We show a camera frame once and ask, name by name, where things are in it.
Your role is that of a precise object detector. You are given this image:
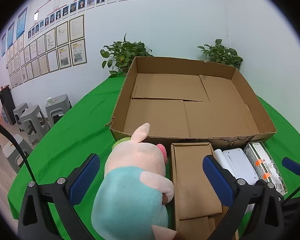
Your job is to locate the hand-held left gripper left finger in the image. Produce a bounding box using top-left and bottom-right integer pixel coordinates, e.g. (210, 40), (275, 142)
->
(17, 153), (101, 240)

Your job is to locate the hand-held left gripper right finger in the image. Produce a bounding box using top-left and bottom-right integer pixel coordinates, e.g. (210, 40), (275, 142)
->
(202, 155), (285, 240)

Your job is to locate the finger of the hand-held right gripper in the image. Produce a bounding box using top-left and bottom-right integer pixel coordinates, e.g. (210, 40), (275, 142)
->
(282, 156), (300, 187)

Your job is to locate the small cardboard box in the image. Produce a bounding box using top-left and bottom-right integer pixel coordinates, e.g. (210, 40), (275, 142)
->
(170, 142), (239, 240)

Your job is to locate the pink plush pig toy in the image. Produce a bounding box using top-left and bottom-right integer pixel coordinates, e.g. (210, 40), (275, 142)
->
(91, 122), (178, 240)

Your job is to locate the large shallow cardboard box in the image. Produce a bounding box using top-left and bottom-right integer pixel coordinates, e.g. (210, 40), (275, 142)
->
(104, 56), (277, 153)

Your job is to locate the white flat plastic device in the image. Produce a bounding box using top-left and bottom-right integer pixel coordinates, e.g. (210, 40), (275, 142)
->
(222, 148), (259, 187)

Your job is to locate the green white carton orange tape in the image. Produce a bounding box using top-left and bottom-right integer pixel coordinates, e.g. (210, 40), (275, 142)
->
(243, 142), (288, 196)

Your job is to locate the grey plastic stool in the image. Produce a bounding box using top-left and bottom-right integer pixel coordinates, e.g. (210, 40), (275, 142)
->
(45, 94), (72, 128)
(13, 102), (29, 125)
(2, 134), (33, 173)
(20, 105), (52, 145)

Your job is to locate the black cabinet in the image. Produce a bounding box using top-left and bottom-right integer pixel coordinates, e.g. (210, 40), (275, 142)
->
(0, 86), (17, 125)

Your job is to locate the potted green plant brown pot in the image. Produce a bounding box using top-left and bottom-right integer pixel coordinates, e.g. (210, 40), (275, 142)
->
(197, 39), (243, 70)

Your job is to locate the bushy potted green plant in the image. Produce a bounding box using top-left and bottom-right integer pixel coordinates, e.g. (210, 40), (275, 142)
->
(100, 33), (154, 78)

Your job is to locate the black cable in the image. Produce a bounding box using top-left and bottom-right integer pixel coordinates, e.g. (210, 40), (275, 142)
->
(0, 116), (38, 183)

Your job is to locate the wall of framed certificates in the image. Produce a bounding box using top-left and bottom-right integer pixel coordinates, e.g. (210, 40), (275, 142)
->
(0, 14), (87, 89)

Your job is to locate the blue wall poster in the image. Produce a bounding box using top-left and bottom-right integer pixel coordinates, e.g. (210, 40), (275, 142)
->
(7, 21), (15, 49)
(16, 6), (28, 37)
(0, 33), (7, 58)

